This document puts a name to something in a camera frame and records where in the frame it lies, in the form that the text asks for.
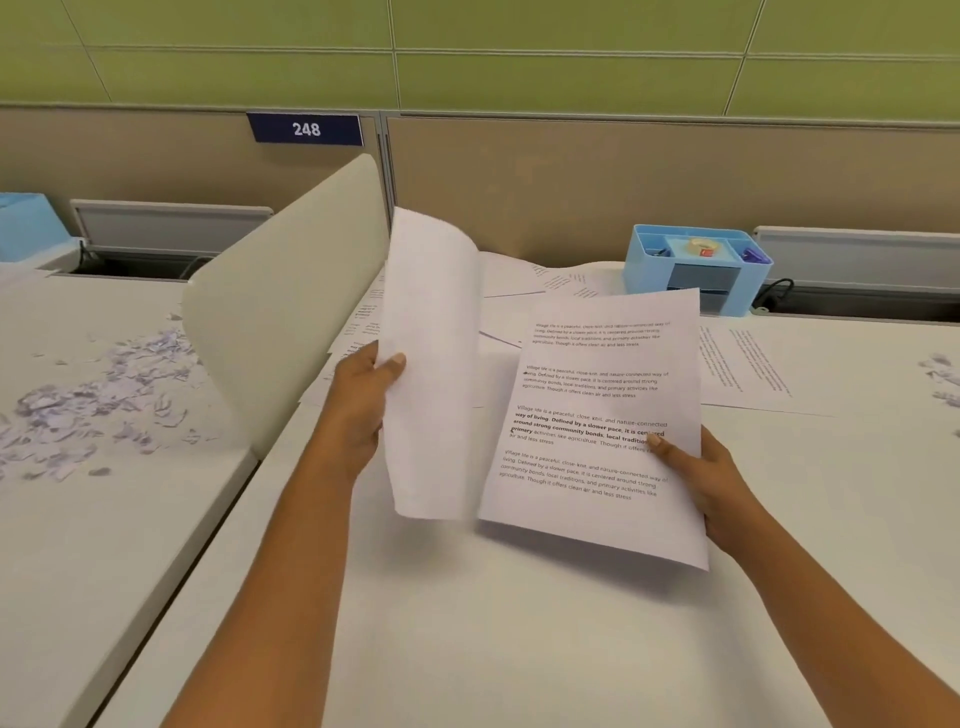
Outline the white desk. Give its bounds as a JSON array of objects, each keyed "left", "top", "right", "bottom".
[
  {"left": 0, "top": 258, "right": 260, "bottom": 728},
  {"left": 93, "top": 258, "right": 960, "bottom": 728}
]

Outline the beige partition panel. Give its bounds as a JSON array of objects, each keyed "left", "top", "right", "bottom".
[
  {"left": 0, "top": 104, "right": 384, "bottom": 215},
  {"left": 383, "top": 116, "right": 960, "bottom": 268}
]

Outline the pile of printed papers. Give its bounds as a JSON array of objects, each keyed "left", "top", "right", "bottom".
[{"left": 299, "top": 251, "right": 834, "bottom": 418}]

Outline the gathered printed sheet bundle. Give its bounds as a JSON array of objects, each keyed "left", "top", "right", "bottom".
[{"left": 378, "top": 206, "right": 710, "bottom": 571}]

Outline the grey partition post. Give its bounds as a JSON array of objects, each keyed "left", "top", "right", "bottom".
[{"left": 371, "top": 112, "right": 399, "bottom": 226}]

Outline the left desk cable tray lid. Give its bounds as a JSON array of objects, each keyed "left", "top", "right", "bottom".
[{"left": 67, "top": 199, "right": 275, "bottom": 280}]

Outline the person's left forearm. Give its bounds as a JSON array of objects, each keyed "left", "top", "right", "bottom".
[{"left": 161, "top": 449, "right": 369, "bottom": 728}]

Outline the person's right hand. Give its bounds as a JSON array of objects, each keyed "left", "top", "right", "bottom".
[{"left": 646, "top": 425, "right": 759, "bottom": 553}]

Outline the blue number sign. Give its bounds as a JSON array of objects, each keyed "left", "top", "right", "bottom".
[{"left": 246, "top": 112, "right": 365, "bottom": 147}]

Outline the person's right forearm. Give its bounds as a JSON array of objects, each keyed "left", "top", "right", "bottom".
[{"left": 712, "top": 502, "right": 960, "bottom": 728}]

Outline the black cable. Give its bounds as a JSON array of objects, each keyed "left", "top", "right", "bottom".
[{"left": 752, "top": 278, "right": 795, "bottom": 313}]

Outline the person's left hand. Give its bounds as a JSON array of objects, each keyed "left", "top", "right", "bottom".
[{"left": 318, "top": 341, "right": 408, "bottom": 481}]

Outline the white side divider panel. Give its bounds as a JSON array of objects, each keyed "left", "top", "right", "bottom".
[{"left": 182, "top": 153, "right": 391, "bottom": 463}]

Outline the heap of paper scraps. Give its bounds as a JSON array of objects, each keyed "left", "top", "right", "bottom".
[
  {"left": 918, "top": 352, "right": 960, "bottom": 440},
  {"left": 0, "top": 329, "right": 204, "bottom": 481}
]

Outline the grey cable tray lid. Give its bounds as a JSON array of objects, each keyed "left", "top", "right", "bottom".
[{"left": 752, "top": 226, "right": 960, "bottom": 325}]

